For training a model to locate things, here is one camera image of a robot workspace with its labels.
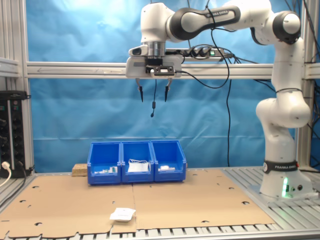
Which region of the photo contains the white printed packet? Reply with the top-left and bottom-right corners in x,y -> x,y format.
109,207 -> 137,222

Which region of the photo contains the black equipment rack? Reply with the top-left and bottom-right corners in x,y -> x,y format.
0,90 -> 31,179

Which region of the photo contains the silver black power strip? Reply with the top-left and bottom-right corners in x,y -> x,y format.
165,47 -> 232,63

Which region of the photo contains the horizontal aluminium beam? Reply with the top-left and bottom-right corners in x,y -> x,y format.
26,61 -> 275,80

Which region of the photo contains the light green face mask stack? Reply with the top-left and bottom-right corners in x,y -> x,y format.
127,159 -> 151,173

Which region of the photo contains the blue bin with gauze packets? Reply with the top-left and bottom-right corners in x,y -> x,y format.
150,140 -> 188,183

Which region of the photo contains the blue bin with face masks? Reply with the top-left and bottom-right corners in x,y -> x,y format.
120,141 -> 155,184

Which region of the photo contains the blue bin with syringe packets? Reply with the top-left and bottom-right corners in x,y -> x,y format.
87,141 -> 123,186

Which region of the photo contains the brown cardboard sheet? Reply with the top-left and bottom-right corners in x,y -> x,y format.
0,174 -> 138,240
132,168 -> 276,230

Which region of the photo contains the hanging black cable with ferrite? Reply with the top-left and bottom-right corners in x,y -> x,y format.
150,78 -> 158,118

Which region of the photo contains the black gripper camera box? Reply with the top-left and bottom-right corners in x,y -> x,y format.
145,57 -> 176,76

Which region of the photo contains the black camera cable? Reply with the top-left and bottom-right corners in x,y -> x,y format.
174,7 -> 232,89

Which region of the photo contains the black power strip cable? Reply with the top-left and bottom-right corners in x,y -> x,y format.
226,58 -> 233,168

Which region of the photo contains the aluminium frame post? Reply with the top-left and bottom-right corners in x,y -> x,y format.
296,0 -> 320,173
0,0 -> 35,173

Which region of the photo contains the black plug with cable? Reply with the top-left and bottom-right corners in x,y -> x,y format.
16,160 -> 28,181

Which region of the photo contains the white plug with cable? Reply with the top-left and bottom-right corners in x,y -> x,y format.
0,161 -> 13,188

